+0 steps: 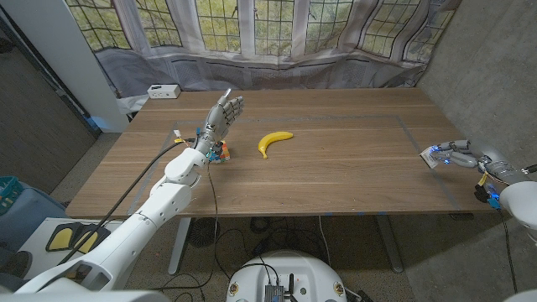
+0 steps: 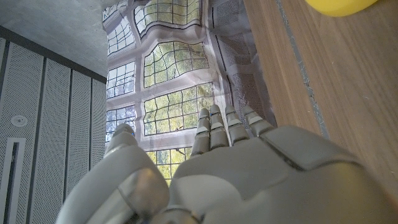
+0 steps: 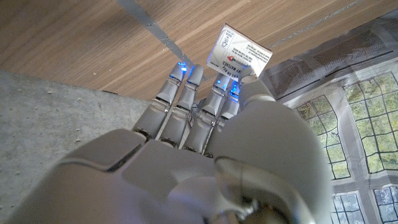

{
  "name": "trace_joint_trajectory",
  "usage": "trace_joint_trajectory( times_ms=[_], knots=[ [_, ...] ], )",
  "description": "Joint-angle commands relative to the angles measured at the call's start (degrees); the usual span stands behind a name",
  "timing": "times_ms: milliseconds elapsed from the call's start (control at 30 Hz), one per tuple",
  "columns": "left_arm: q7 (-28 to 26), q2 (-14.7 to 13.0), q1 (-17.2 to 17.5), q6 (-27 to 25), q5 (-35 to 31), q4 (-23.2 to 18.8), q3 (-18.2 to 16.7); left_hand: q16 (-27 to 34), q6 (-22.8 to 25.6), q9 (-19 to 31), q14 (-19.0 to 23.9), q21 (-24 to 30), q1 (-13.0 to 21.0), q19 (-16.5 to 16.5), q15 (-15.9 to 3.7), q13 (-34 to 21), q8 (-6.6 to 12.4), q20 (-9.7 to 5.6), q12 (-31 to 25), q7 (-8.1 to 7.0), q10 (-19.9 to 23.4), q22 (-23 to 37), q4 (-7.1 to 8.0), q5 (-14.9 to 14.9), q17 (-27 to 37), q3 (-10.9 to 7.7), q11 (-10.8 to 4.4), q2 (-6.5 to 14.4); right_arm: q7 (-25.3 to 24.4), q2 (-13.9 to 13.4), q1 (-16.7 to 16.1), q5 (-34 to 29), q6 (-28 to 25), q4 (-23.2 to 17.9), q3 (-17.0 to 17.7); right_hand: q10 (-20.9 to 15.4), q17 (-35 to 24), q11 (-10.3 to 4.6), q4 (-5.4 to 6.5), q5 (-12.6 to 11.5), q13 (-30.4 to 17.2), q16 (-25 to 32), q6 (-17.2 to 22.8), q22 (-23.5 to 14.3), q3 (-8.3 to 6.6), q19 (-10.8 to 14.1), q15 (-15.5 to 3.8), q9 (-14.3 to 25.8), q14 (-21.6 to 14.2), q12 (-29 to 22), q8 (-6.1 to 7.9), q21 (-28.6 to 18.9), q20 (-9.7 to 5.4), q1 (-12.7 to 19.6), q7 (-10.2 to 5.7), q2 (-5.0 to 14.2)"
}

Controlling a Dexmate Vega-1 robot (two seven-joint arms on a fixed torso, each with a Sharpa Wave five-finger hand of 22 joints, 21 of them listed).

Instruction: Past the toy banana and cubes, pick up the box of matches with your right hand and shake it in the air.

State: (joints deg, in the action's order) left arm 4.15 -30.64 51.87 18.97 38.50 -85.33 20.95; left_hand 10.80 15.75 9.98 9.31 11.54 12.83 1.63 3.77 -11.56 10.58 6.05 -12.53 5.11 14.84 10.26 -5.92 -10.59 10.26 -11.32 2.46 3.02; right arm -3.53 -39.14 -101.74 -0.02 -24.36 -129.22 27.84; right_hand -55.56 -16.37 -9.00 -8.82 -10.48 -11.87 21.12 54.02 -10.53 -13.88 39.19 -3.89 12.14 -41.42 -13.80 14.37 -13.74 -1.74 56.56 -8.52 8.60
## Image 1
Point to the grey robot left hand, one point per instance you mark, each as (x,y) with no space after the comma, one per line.
(218,121)

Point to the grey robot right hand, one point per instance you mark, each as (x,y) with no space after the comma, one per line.
(486,157)

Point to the white box of matches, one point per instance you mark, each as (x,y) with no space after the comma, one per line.
(428,158)

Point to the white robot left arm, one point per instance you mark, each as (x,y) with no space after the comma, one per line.
(172,199)

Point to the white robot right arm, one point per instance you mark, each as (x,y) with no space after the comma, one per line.
(522,201)

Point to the yellow toy banana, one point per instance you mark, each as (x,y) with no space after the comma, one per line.
(270,138)

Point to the white power strip box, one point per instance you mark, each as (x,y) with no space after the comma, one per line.
(163,91)

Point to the grey electronics box on torso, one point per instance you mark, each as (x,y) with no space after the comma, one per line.
(273,293)

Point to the multicoloured cube puzzle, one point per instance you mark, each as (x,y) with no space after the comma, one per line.
(225,154)

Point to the printed window backdrop cloth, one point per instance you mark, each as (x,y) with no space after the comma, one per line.
(268,42)

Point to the black round floor fan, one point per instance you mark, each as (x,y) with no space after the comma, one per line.
(203,231)

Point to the white table leg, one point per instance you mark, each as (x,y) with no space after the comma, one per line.
(179,243)

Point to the grey table leg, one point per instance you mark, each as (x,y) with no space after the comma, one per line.
(390,247)

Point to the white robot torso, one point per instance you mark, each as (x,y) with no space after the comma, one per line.
(293,268)

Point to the blue grey storage bin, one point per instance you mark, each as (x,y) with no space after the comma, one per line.
(33,209)

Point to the white floor board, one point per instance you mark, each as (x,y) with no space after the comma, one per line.
(40,239)

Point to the teal plastic basket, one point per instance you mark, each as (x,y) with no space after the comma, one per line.
(8,193)

